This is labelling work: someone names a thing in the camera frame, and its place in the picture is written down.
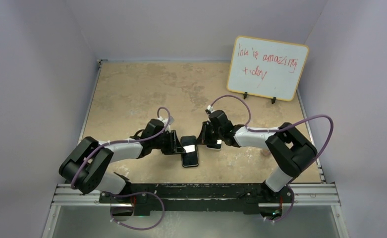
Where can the white silicone phone case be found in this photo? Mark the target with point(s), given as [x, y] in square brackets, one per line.
[214, 147]

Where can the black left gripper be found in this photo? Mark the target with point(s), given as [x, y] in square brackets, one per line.
[175, 147]

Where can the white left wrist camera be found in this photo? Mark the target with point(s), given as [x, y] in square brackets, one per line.
[166, 121]

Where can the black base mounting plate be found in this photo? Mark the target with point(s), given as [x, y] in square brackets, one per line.
[247, 198]

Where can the yellow framed whiteboard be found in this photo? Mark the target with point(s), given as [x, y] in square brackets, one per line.
[266, 68]

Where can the black phone case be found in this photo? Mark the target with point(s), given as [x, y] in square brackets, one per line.
[190, 156]

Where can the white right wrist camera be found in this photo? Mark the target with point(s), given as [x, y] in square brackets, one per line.
[209, 109]

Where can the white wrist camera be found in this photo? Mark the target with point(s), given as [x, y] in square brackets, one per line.
[209, 109]
[166, 121]

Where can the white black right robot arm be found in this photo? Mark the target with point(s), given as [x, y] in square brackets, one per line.
[292, 151]

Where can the pink cap bottle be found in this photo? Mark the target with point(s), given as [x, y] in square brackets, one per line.
[265, 152]

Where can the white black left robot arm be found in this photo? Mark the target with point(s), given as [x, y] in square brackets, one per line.
[86, 166]

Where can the black phone silver edge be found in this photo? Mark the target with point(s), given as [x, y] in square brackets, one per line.
[190, 154]

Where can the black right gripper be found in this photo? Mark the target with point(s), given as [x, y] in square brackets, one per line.
[202, 138]

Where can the purple phone black screen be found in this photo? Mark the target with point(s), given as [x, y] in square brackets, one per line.
[215, 144]

